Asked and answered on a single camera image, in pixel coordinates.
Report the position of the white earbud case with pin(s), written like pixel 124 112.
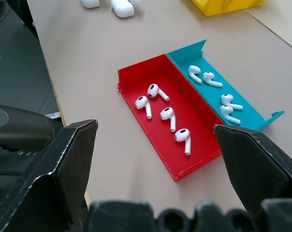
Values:
pixel 123 7
pixel 89 3

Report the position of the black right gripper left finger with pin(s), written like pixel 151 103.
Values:
pixel 39 188

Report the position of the blue plastic tray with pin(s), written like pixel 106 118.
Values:
pixel 208 65

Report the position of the yellow plastic bin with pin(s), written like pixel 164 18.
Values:
pixel 221 7

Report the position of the dark rounded shape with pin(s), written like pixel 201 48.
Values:
pixel 20 125

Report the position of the red plastic tray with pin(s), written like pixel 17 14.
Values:
pixel 199 135

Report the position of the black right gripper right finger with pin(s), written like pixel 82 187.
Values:
pixel 257 164

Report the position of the white earbud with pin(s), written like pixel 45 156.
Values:
pixel 227 97
pixel 193 70
pixel 141 101
pixel 166 113
pixel 208 76
pixel 182 135
pixel 152 90
pixel 225 111

